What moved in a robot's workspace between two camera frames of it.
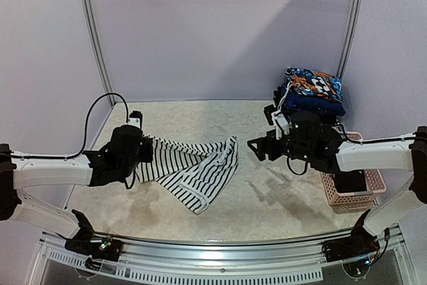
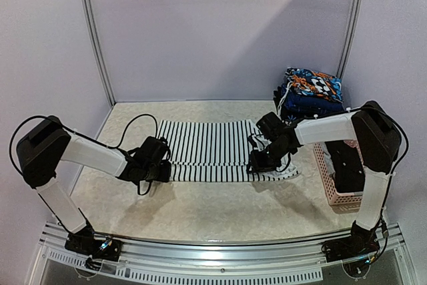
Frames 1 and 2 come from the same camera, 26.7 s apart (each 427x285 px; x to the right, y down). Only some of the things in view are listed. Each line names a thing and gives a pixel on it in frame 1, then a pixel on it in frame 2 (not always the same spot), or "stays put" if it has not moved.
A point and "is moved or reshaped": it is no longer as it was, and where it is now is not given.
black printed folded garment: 325,118 stays put
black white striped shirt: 195,174 is moved or reshaped
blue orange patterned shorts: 310,82 stays put
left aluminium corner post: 90,24 stays put
